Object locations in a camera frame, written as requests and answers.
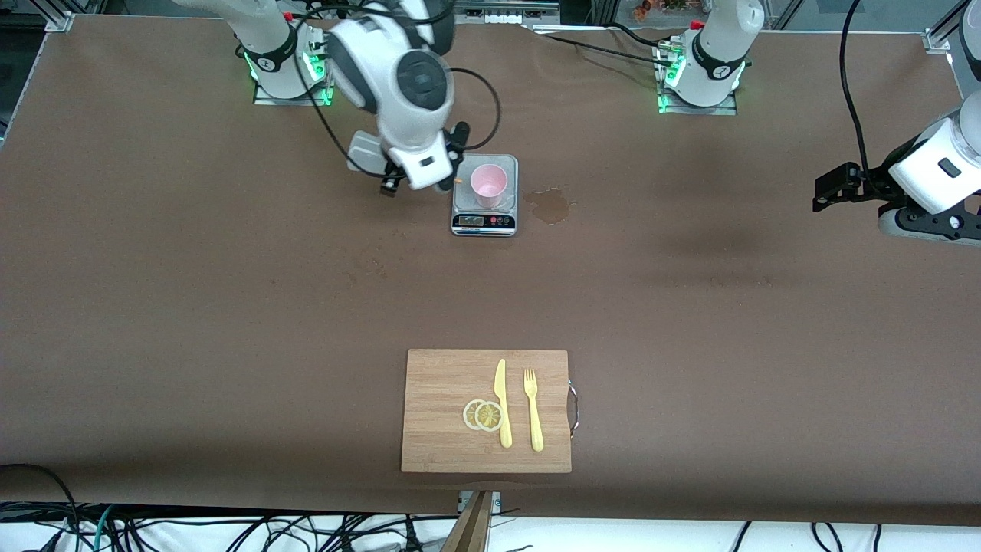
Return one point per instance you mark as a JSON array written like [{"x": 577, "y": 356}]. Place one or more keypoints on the white power strip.
[{"x": 498, "y": 11}]

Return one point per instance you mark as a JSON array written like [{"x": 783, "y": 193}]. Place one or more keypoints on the metal table bracket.
[{"x": 497, "y": 502}]

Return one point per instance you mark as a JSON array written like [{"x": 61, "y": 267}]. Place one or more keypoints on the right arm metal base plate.
[{"x": 264, "y": 98}]

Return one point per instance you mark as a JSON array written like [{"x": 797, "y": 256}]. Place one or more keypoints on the wooden cutting board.
[{"x": 444, "y": 414}]

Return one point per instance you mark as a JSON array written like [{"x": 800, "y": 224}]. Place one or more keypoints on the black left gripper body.
[{"x": 871, "y": 184}]

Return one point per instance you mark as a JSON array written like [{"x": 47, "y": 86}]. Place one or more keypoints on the yellow plastic fork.
[{"x": 533, "y": 414}]

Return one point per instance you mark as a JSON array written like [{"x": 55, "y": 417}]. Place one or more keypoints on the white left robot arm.
[{"x": 720, "y": 46}]

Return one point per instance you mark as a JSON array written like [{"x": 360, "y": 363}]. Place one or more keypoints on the yellow plastic knife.
[{"x": 502, "y": 399}]

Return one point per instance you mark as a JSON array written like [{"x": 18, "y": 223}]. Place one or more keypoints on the pink plastic cup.
[{"x": 488, "y": 184}]

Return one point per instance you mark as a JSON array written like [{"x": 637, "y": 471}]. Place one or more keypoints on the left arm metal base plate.
[{"x": 728, "y": 109}]

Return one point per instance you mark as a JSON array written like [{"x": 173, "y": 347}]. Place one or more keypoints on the lemon slice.
[
  {"x": 467, "y": 414},
  {"x": 489, "y": 416}
]

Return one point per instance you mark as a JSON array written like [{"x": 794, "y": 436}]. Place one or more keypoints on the wooden post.
[{"x": 471, "y": 529}]

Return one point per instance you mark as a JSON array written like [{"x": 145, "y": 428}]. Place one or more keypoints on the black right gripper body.
[{"x": 457, "y": 143}]

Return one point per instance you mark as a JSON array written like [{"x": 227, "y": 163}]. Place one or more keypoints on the silver digital kitchen scale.
[{"x": 485, "y": 222}]

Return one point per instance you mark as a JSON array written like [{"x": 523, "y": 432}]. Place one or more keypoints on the brown sauce spill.
[{"x": 550, "y": 205}]

